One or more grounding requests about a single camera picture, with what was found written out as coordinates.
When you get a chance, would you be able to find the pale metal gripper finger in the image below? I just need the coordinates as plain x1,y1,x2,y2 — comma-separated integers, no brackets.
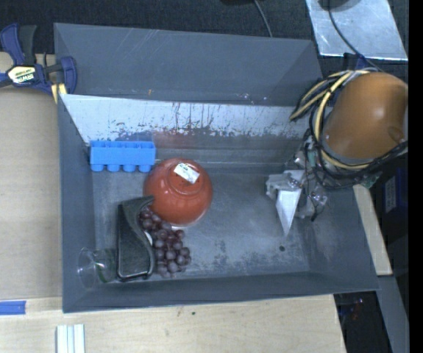
265,170,305,199
274,188,304,237

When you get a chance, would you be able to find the grey metal bin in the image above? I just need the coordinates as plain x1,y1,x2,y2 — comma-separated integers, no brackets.
52,22,381,314

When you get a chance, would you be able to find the red-orange bowl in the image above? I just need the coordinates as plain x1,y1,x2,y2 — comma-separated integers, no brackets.
143,157,214,227

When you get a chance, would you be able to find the purple toy grape bunch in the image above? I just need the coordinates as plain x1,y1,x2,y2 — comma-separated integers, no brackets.
138,204,193,279

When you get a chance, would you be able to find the black curved case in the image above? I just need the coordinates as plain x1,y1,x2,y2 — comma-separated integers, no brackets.
115,195,157,283

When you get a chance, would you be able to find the blue toy building brick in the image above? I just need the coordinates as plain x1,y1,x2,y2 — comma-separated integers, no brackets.
88,140,157,174

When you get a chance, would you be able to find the clear glass cup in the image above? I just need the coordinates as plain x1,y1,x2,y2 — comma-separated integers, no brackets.
77,246,118,290

